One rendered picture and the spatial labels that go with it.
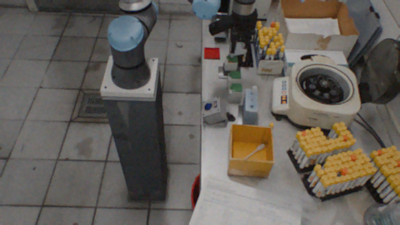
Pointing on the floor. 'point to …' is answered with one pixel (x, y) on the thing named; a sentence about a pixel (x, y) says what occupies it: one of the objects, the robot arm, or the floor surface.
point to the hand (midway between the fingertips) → (230, 55)
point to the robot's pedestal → (140, 142)
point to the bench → (285, 130)
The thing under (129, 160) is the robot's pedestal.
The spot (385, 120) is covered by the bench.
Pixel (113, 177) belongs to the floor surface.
